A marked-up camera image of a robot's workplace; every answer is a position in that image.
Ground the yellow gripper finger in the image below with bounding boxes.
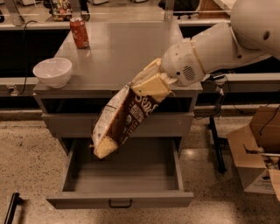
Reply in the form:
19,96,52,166
132,58,162,85
131,73,177,102

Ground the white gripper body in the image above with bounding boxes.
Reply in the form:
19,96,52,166
161,38,205,87

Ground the brown chip bag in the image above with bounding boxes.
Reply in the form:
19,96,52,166
91,85,158,158

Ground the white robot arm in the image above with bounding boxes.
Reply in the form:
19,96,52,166
129,0,280,102

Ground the grey drawer cabinet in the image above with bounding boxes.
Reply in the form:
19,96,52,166
34,21,202,151

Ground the open lower grey drawer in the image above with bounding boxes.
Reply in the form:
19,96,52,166
47,137,193,209

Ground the closed upper grey drawer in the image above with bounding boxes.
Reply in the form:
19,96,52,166
42,113,193,138

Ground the orange soda can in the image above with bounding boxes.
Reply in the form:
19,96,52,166
70,17,89,49

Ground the white bowl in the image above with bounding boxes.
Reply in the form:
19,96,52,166
32,57,73,88

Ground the snack rack in background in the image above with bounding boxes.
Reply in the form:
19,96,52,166
50,0,73,22

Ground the cardboard box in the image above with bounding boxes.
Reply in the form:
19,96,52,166
227,107,280,200

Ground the black metal bar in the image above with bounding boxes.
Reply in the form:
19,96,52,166
3,192,23,224

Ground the black stand with cables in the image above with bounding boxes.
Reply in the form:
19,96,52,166
200,73,231,175

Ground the black power cable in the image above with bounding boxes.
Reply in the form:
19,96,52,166
8,20,39,96

